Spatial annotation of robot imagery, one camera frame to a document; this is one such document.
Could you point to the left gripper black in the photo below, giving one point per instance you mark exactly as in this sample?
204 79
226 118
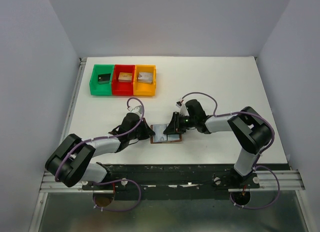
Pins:
147 131

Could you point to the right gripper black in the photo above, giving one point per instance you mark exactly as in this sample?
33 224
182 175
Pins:
172 127

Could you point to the brown leather card holder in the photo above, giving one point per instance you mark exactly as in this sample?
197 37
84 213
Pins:
160 138

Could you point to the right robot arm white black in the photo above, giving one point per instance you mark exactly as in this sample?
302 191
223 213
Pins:
253 132

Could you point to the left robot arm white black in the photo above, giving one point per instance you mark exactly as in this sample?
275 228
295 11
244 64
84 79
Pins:
71 163

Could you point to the silver card stack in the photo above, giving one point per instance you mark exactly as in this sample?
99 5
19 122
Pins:
145 77

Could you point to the tan card stack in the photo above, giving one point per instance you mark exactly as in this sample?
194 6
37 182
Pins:
125 77

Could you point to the orange plastic bin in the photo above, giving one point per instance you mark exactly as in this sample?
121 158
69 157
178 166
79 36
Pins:
144 83

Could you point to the red plastic bin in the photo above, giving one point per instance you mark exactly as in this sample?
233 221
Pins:
119 88

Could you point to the left white knob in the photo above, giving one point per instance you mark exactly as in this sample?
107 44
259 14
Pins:
124 182

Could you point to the white knob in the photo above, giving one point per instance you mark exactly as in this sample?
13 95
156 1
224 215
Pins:
217 180
124 182

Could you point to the green plastic bin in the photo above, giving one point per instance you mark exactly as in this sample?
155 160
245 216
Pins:
100 89

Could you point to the right white knob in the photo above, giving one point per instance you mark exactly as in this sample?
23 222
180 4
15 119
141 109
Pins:
217 180

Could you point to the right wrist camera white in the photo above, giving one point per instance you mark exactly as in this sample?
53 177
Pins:
182 107

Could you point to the aluminium frame rail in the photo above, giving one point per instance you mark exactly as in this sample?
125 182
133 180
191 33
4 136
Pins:
228 84

